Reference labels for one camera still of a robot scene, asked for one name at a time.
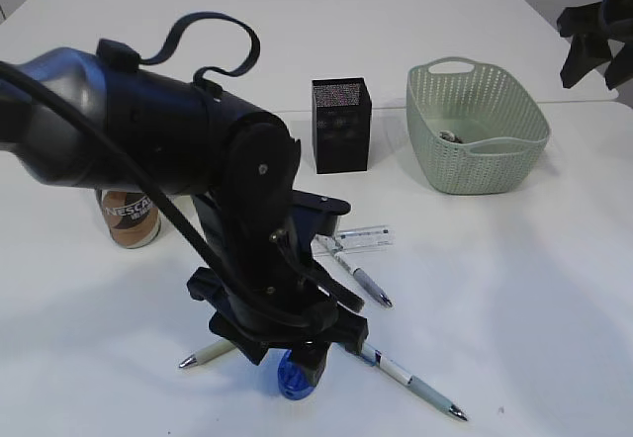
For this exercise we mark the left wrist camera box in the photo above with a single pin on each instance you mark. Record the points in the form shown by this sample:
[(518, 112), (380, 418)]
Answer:
[(316, 214)]

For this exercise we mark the beige grip pen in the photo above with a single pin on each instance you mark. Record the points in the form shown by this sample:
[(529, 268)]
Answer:
[(207, 354)]

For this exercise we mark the clear plastic ruler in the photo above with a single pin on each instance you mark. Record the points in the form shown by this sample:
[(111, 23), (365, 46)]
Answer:
[(364, 238)]

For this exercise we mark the green woven plastic basket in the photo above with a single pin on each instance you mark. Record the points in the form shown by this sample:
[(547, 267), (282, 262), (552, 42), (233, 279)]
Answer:
[(503, 129)]

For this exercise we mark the blue pencil sharpener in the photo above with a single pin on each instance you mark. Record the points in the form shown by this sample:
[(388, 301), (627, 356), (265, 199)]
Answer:
[(293, 382)]

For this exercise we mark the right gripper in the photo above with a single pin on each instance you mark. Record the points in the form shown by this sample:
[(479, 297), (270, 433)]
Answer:
[(591, 25)]

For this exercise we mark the blue clear grey-grip pen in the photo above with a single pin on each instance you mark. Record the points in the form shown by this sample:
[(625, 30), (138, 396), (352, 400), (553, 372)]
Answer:
[(412, 382)]

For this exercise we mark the paper ball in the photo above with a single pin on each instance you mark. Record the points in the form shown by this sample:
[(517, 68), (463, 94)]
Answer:
[(451, 137)]

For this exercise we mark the black mesh pen holder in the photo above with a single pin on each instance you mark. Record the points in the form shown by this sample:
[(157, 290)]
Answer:
[(341, 125)]

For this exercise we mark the grey grip pen on ruler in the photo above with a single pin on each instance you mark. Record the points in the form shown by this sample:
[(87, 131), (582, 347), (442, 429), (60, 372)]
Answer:
[(335, 249)]

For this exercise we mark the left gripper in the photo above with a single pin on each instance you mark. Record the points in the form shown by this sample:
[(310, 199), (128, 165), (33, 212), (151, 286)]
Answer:
[(267, 289)]

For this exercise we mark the brown Nescafe coffee bottle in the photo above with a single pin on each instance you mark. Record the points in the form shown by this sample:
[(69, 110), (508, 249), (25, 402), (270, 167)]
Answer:
[(132, 218)]

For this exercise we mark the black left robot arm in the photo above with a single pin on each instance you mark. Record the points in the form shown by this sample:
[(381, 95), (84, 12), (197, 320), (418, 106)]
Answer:
[(221, 169)]

